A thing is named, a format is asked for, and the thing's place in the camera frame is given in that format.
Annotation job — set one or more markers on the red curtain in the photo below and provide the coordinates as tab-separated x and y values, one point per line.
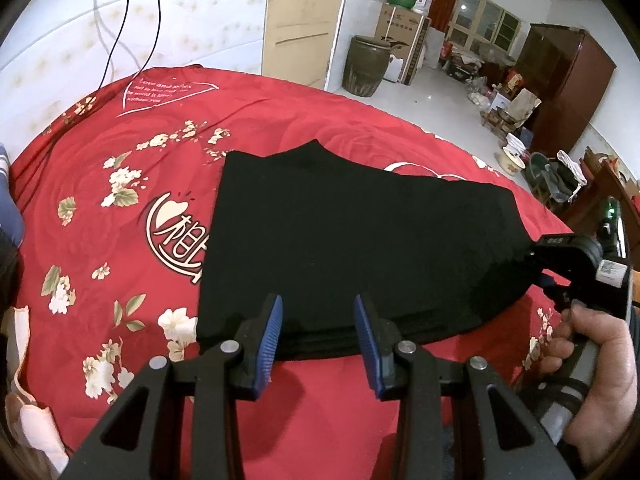
443	5

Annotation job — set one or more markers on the large cardboard box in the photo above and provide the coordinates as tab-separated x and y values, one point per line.
402	30

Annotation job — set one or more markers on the pink white cloth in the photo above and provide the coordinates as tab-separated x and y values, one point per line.
35	425

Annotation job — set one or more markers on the brown wooden cabinet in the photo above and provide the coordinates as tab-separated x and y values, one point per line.
600	180

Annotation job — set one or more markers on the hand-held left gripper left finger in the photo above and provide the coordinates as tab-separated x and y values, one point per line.
267	346

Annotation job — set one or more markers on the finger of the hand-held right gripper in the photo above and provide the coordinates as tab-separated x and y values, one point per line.
534	258
551	280

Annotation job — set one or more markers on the small cardboard box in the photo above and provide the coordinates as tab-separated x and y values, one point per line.
514	81

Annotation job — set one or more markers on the black pants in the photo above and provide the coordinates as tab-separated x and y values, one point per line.
350	240

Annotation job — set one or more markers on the white floral basin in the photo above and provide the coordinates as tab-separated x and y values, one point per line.
511	157

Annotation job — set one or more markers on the red floral blanket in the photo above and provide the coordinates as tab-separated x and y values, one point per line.
125	260

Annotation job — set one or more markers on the pale yellow wooden door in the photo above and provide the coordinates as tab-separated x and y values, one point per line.
300	25

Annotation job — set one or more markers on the person's right hand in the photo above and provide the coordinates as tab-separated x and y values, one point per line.
615	390

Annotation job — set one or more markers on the white plastic jug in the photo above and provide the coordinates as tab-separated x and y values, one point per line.
393	70

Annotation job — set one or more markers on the dark wooden wardrobe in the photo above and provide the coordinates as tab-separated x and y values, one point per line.
565	85

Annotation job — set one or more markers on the wooden framed window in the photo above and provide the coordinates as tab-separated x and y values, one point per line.
482	20

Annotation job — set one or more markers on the green chair with clothes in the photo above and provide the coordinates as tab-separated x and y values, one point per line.
552	180

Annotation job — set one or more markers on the brown ceramic jar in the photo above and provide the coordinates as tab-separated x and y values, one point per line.
366	67

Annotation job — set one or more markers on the pile of white bags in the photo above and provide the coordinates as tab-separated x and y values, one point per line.
480	95

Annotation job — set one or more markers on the person's blue striped sock foot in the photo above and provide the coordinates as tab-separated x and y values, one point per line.
9	205

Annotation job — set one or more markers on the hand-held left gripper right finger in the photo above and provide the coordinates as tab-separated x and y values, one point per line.
367	346

